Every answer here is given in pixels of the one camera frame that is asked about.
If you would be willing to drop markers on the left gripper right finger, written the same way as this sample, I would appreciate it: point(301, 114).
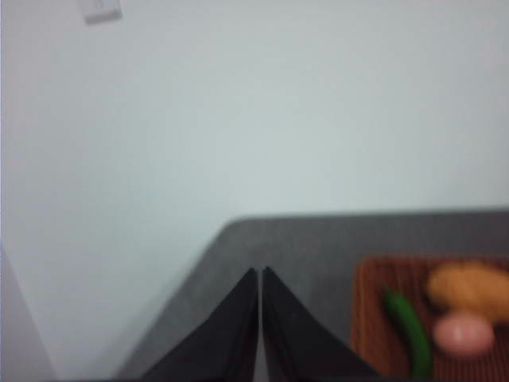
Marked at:
point(298, 342)

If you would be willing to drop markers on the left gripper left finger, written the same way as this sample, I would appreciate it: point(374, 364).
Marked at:
point(222, 342)

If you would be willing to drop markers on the brown wicker basket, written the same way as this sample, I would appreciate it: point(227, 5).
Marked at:
point(370, 318)

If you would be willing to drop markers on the green chili pepper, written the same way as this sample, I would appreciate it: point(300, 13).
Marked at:
point(413, 334)

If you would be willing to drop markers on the white wall socket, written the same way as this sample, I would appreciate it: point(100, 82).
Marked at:
point(101, 10)

